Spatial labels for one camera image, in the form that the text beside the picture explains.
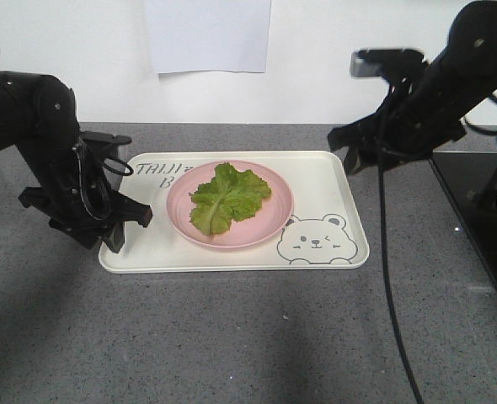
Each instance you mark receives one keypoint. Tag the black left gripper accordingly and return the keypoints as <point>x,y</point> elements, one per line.
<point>75,193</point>

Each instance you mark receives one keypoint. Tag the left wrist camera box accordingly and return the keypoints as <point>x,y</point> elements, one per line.
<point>106,148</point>

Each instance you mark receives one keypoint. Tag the green lettuce leaf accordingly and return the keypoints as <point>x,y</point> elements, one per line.
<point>230,196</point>

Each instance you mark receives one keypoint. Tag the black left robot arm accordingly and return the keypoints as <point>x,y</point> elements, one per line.
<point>38,116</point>

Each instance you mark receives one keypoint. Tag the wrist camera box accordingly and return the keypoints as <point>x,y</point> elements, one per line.
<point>106,148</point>
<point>393,65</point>

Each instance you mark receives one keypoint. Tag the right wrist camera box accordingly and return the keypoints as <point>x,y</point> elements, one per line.
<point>393,65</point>

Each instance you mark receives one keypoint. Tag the cream bear serving tray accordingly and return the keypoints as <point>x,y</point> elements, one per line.
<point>309,222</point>

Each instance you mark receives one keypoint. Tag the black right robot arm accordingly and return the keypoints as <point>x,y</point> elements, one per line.
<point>470,54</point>

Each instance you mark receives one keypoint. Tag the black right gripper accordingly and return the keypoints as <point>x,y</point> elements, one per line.
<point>415,118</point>

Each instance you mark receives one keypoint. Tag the white paper on wall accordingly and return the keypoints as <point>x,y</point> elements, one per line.
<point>202,36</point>

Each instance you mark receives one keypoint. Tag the pink round plate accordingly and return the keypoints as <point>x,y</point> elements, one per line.
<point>275,212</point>

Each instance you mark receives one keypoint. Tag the black induction cooktop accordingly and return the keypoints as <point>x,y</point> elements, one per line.
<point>464,177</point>

